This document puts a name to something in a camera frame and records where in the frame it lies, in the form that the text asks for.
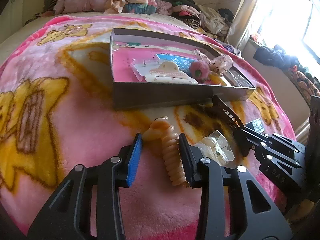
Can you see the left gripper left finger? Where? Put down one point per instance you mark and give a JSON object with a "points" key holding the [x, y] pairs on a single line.
{"points": [[86, 204]]}

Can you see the clothes pile by window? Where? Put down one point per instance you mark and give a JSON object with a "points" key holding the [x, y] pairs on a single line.
{"points": [[212, 23]]}

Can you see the orange spiral hair clip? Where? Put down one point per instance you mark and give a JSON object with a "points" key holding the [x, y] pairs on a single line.
{"points": [[161, 129]]}

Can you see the cream curtain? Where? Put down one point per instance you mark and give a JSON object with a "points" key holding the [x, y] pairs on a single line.
{"points": [[239, 31]]}

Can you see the cream claw hair clip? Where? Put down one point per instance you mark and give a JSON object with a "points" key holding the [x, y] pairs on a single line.
{"points": [[168, 72]]}

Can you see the dark clothes on windowsill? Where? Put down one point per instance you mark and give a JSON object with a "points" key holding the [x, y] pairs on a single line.
{"points": [[302, 79]]}

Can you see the shallow dark cardboard box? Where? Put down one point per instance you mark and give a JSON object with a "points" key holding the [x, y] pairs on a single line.
{"points": [[128, 93]]}

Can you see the floral fabric bow scrunchie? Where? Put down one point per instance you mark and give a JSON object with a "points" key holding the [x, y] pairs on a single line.
{"points": [[219, 65]]}

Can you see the small printed packet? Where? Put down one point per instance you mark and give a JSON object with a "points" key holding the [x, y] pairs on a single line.
{"points": [[256, 125]]}

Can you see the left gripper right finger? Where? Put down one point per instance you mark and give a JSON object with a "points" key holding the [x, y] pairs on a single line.
{"points": [[233, 203]]}

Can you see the blue printed card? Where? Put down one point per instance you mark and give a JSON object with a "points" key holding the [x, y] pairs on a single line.
{"points": [[182, 62]]}

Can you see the yellow rings in bag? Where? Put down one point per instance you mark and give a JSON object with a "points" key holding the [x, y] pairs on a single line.
{"points": [[222, 78]]}

